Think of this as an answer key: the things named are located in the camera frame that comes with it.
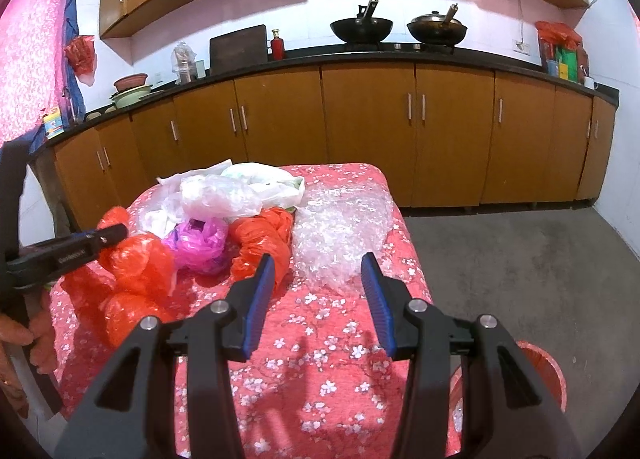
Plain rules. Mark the gas stove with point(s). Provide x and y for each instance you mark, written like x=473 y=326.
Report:
x=400 y=47

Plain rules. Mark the green print white plastic bag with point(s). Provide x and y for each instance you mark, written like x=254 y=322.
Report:
x=270 y=184

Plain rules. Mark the purple plastic bag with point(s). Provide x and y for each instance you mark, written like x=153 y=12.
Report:
x=200 y=244

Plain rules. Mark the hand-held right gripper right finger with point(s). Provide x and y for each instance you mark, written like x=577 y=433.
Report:
x=376 y=304

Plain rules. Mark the wall socket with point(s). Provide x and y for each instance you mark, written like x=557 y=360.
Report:
x=521 y=46

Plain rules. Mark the dark cutting board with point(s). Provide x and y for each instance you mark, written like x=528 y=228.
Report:
x=237 y=49

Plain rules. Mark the red-brown basin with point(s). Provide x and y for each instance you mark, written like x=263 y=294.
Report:
x=130 y=82

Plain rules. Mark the translucent white plastic bag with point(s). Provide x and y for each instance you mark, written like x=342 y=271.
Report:
x=215 y=196

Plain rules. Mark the red plastic basket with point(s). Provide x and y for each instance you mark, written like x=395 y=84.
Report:
x=542 y=374

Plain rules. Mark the clear bag with bottles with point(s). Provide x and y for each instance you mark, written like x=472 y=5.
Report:
x=183 y=64

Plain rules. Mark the green packets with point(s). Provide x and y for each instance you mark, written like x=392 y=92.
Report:
x=565 y=64

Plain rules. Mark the large red plastic bag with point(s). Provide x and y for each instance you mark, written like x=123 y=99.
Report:
x=135 y=279

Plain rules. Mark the plain white plastic bag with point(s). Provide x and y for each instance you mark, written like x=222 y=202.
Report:
x=157 y=219

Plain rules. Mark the clear plastic bag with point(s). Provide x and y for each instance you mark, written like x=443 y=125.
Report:
x=340 y=234

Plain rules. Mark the red bag on countertop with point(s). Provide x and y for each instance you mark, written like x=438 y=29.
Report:
x=557 y=35

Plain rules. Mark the person's left hand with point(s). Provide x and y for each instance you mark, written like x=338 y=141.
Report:
x=42 y=334

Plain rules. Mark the red bottle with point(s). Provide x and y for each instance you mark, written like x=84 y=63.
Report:
x=277 y=46

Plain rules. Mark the black wok with lid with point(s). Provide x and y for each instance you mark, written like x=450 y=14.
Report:
x=436 y=31

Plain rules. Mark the white cup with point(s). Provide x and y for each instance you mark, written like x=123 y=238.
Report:
x=588 y=83

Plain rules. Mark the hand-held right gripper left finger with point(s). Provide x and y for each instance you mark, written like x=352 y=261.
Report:
x=260 y=304

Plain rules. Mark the wooden base cabinets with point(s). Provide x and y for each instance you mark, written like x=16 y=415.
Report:
x=365 y=134

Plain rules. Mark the colourful small box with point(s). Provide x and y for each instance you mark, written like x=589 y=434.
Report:
x=53 y=125

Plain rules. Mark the clear plastic container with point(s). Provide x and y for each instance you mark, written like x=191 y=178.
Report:
x=199 y=69

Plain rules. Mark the red floral tablecloth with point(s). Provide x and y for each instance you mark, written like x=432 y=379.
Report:
x=320 y=364

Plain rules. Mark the open black wok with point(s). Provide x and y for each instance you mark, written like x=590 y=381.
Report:
x=361 y=30

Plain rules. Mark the pink floral curtain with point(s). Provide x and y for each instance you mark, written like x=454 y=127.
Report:
x=30 y=49

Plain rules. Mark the green basin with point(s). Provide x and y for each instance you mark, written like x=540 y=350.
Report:
x=131 y=98

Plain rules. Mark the twisted red plastic bag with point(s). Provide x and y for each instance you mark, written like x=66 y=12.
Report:
x=260 y=239

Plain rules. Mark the hanging red plastic bag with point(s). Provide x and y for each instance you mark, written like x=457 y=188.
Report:
x=81 y=59

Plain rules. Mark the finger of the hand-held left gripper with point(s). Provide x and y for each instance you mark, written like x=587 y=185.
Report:
x=75 y=251

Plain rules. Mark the black kitchen countertop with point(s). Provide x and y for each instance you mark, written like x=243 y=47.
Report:
x=310 y=60

